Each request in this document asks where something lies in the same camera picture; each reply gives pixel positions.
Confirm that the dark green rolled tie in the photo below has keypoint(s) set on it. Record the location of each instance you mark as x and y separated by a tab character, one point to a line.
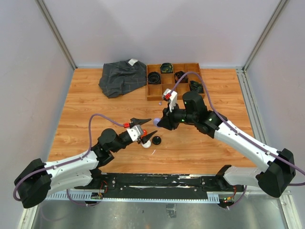
196	86

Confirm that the brown rolled belt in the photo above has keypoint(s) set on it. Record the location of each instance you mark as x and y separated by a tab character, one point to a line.
178	75

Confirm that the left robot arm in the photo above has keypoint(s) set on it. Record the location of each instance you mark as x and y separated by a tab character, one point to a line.
41	179

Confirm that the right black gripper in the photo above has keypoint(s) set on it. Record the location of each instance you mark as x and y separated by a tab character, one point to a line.
165	122

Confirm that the wooden compartment tray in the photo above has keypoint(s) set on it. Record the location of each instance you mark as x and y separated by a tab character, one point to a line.
164	76

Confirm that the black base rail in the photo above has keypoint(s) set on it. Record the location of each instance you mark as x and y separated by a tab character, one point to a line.
156	186

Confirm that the grey checked cloth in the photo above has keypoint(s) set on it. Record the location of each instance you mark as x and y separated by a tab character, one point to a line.
122	77

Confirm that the purple earbud case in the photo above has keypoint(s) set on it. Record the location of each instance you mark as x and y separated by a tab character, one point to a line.
156	121

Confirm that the white earbud case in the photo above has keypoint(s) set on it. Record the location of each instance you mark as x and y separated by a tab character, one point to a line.
147	144

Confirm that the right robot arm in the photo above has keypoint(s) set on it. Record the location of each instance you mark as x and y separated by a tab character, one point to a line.
274	169

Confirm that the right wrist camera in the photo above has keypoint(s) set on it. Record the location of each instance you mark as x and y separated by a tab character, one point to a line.
170	97

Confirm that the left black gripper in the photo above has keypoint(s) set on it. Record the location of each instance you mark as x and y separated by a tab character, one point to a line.
145	138

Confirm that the black earbud case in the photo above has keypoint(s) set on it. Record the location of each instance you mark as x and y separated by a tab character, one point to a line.
156	140

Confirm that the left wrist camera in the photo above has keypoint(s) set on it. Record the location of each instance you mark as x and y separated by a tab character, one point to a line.
135	132

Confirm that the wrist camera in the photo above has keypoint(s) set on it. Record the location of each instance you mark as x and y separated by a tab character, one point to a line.
135	132
170	97

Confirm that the green patterned rolled tie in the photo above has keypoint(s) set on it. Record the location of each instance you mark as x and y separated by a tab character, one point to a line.
166	67

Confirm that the black rolled belt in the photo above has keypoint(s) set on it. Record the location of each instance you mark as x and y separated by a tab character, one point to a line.
154	78

